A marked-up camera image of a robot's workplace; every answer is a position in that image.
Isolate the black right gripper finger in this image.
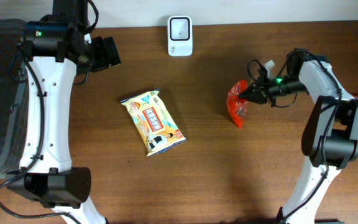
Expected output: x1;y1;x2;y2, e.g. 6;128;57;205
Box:
238;82;260;97
239;93;265;105

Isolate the red candy bag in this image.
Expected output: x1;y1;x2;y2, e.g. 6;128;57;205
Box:
226;80;248;129

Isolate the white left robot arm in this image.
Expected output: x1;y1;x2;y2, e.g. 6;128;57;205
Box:
4;1;121;223

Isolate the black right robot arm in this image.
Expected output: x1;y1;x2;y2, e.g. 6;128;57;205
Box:
238;49;358;223

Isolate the white barcode scanner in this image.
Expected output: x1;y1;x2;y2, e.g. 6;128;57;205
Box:
167;16;193;57

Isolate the grey plastic basket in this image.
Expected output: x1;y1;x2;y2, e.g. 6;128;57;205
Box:
0;19;29;179

